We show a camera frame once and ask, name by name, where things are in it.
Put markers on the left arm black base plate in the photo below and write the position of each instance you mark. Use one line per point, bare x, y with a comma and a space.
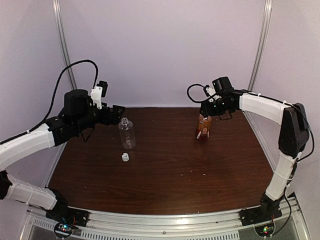
70, 216

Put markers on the left aluminium frame post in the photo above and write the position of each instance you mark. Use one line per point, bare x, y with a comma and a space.
63, 42

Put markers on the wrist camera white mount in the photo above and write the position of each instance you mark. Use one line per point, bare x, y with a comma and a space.
98, 92
209, 91

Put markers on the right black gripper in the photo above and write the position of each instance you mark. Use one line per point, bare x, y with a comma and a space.
208, 110

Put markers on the aluminium frame post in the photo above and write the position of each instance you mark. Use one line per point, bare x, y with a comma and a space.
264, 31
63, 42

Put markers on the round circuit board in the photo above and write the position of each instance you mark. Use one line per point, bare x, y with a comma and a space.
264, 230
62, 230

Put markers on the right round circuit board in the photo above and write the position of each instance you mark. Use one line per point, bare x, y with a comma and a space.
264, 230

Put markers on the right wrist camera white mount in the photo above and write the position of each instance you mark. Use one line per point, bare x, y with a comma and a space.
209, 91

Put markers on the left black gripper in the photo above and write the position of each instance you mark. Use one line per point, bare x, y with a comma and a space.
115, 117

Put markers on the left round circuit board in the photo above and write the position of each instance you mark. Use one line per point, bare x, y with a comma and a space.
62, 230

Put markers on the white cap of clear bottle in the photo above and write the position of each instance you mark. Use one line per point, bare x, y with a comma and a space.
125, 157

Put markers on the amber tea bottle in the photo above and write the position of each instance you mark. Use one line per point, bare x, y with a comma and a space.
202, 132

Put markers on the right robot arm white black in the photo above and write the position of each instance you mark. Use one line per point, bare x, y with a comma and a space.
293, 135

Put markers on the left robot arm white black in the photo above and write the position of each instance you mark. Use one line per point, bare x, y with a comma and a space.
82, 110

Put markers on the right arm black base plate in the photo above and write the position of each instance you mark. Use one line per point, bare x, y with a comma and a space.
252, 216

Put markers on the right aluminium frame post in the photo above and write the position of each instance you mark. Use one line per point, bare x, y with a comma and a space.
264, 31

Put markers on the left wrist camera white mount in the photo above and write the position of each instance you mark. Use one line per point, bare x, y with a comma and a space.
98, 92

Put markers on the clear plastic bottle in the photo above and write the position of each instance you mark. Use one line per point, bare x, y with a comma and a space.
127, 133

